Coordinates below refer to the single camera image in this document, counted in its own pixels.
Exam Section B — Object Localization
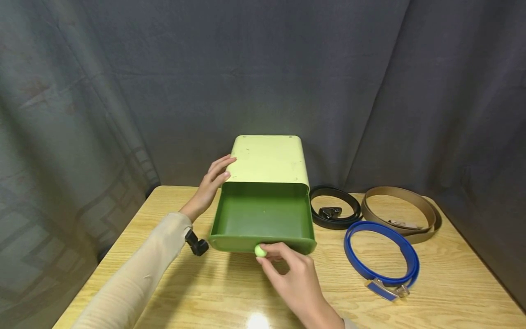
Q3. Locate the person's left hand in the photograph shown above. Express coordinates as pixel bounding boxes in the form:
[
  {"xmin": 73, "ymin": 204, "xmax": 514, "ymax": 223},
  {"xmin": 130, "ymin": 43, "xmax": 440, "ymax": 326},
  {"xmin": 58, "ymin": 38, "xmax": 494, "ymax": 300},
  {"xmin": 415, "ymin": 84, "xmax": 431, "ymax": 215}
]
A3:
[{"xmin": 179, "ymin": 154, "xmax": 237, "ymax": 223}]

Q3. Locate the person's right hand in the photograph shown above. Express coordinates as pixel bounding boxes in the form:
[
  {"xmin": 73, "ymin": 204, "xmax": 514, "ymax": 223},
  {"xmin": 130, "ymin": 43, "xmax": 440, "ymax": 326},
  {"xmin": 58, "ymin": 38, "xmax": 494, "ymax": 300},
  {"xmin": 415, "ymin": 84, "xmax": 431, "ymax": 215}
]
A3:
[{"xmin": 255, "ymin": 242, "xmax": 346, "ymax": 329}]

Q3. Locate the dark green drawer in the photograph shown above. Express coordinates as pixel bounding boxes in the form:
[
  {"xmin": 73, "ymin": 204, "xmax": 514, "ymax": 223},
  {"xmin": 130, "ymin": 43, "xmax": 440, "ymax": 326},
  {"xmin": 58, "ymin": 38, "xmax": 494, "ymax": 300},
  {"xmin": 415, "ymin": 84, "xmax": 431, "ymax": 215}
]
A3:
[{"xmin": 208, "ymin": 181, "xmax": 317, "ymax": 258}]

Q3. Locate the light green drawer cabinet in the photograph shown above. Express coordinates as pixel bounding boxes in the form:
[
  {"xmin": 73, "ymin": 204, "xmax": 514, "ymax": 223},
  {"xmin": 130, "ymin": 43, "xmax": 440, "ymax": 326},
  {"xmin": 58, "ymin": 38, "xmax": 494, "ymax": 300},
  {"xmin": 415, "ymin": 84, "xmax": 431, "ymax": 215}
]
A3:
[{"xmin": 223, "ymin": 135, "xmax": 310, "ymax": 192}]

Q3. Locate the person's right forearm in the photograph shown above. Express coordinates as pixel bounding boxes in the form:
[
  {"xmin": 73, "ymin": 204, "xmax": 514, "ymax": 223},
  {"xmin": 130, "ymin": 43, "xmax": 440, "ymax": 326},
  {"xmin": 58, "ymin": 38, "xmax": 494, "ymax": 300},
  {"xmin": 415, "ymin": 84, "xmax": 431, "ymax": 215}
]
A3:
[{"xmin": 329, "ymin": 315, "xmax": 362, "ymax": 329}]

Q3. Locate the person's left forearm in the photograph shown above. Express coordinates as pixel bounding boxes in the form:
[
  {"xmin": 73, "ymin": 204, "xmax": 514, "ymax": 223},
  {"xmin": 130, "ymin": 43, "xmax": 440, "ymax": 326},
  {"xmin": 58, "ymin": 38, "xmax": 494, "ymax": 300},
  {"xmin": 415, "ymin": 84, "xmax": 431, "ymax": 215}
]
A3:
[{"xmin": 71, "ymin": 211, "xmax": 194, "ymax": 329}]

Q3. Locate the black belt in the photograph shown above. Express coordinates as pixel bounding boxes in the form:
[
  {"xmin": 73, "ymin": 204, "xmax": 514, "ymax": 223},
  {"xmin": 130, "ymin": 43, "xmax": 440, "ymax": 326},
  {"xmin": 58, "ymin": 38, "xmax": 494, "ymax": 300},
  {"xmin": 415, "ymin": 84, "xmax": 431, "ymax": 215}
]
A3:
[{"xmin": 309, "ymin": 186, "xmax": 363, "ymax": 230}]

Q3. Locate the black wrist band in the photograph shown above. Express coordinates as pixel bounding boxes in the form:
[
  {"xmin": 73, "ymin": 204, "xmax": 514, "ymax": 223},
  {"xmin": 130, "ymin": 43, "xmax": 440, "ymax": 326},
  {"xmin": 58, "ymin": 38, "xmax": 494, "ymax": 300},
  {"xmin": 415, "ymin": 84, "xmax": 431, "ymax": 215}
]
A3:
[{"xmin": 184, "ymin": 228, "xmax": 210, "ymax": 257}]

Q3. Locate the blue belt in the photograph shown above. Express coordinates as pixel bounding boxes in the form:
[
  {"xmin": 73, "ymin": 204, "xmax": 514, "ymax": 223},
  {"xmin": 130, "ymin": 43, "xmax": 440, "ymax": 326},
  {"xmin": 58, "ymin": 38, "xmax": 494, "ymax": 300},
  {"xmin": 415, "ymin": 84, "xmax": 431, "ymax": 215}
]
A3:
[{"xmin": 343, "ymin": 221, "xmax": 421, "ymax": 302}]

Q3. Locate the brown belt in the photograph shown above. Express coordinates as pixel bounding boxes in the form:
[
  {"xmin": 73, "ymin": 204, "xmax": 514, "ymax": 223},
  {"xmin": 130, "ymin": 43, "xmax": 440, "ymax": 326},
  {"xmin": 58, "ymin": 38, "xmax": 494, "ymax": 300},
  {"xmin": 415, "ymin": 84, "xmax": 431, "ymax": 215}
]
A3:
[{"xmin": 361, "ymin": 186, "xmax": 443, "ymax": 244}]

